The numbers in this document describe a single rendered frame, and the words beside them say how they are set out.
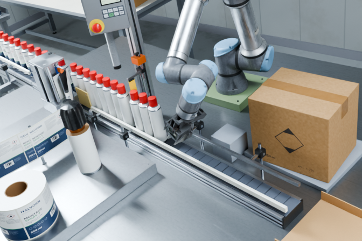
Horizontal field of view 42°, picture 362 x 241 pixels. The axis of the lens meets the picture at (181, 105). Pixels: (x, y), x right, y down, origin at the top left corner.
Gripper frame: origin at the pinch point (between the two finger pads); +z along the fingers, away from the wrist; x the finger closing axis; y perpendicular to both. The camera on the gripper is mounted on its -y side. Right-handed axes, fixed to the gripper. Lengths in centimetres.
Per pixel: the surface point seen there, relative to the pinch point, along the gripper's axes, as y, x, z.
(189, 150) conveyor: -1.6, 5.4, 3.2
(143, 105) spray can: 1.9, -19.1, -1.9
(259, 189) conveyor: -0.4, 36.0, -14.5
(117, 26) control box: -7, -49, -15
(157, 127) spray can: 1.8, -9.8, 2.6
